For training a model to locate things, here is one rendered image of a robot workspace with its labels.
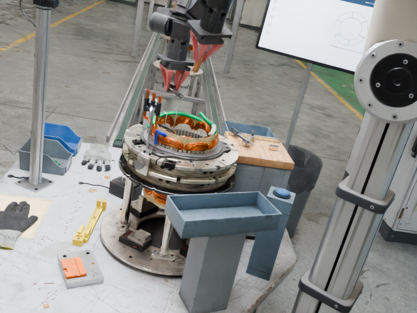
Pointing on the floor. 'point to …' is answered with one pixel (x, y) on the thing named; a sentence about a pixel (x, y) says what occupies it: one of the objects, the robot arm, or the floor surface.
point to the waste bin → (300, 200)
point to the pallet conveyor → (128, 120)
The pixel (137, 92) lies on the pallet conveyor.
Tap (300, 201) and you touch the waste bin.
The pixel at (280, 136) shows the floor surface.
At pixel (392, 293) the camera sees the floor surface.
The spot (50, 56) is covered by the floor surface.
